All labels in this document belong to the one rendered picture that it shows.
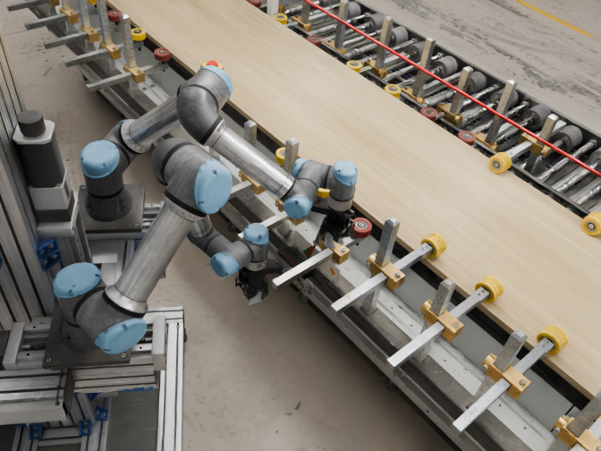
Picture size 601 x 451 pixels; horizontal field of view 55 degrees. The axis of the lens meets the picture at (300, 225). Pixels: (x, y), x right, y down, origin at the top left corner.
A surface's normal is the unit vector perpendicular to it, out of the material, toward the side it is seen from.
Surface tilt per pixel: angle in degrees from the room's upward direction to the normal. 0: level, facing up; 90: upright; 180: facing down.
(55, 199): 90
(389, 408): 0
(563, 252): 0
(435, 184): 0
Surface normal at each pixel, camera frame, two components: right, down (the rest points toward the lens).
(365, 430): 0.08, -0.70
